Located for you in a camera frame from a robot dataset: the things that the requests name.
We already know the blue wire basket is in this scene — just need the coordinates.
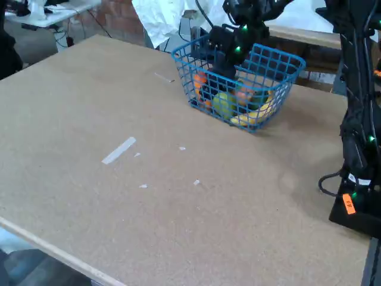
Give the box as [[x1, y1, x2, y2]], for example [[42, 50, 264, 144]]
[[171, 34, 307, 134]]

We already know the toy orange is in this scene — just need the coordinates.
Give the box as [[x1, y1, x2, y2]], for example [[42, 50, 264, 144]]
[[192, 73, 213, 111]]

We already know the red-orange toy pomegranate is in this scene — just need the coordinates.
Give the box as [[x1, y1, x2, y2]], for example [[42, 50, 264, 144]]
[[235, 85, 254, 107]]

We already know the round light green toy fruit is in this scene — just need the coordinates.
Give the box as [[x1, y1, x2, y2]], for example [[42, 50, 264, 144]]
[[213, 91, 238, 120]]

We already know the dark green toy fruit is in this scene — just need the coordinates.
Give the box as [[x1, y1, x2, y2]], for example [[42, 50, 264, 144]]
[[252, 94, 268, 111]]

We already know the grey metal stand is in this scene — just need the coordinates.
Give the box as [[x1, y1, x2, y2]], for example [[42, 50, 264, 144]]
[[180, 8, 209, 45]]

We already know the yellow toy banana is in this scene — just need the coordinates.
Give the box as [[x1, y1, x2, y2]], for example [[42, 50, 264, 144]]
[[230, 89, 276, 126]]

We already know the thin pale tape sliver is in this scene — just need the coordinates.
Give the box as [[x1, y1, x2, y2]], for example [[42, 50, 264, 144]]
[[154, 72, 176, 83]]

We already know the white crumpled cloth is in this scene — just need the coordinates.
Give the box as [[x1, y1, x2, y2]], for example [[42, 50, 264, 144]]
[[132, 0, 230, 48]]

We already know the wooden bench top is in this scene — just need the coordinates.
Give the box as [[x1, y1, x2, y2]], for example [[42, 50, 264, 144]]
[[264, 25, 343, 50]]

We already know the long white tape strip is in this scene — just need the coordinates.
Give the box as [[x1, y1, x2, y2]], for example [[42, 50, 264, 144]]
[[101, 136, 137, 166]]

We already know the white folding table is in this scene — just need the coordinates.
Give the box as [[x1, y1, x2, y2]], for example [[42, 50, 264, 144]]
[[4, 0, 102, 29]]

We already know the orange label tag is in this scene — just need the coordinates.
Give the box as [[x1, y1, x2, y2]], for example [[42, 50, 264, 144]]
[[342, 193, 357, 215]]

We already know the dark black bulky object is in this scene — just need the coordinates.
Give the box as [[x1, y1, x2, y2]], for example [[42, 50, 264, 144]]
[[0, 0, 24, 80]]

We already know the small black camera box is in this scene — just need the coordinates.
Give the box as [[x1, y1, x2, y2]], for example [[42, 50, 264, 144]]
[[208, 26, 236, 53]]

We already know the grey post with sockets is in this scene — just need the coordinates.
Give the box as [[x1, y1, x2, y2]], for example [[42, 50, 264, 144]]
[[332, 50, 349, 96]]

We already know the black base power cable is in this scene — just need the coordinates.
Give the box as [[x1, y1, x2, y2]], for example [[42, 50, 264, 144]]
[[318, 171, 346, 197]]

